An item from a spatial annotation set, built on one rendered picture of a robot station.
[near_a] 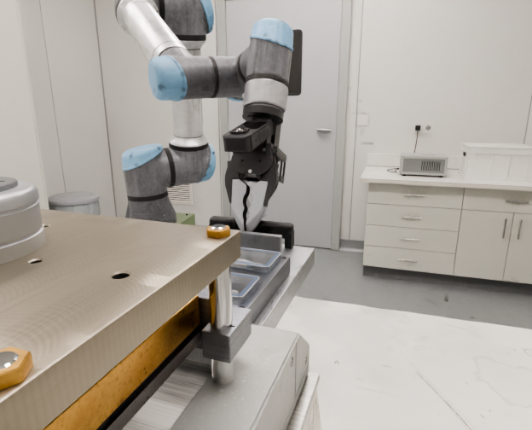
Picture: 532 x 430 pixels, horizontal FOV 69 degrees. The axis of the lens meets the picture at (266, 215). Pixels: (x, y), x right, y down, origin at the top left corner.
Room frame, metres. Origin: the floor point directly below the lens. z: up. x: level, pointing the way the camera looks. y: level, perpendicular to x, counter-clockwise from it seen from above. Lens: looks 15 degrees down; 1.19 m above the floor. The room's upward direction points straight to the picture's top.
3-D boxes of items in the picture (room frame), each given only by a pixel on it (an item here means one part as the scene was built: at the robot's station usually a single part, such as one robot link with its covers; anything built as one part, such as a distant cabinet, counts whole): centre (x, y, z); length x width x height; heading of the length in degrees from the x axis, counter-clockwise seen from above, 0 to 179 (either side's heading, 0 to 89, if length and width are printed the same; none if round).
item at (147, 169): (1.13, 0.35, 1.02); 0.13 x 0.12 x 0.14; 119
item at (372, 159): (2.98, -1.43, 0.80); 1.29 x 0.04 x 0.10; 73
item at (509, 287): (2.74, -1.36, 0.05); 1.19 x 0.49 x 0.10; 73
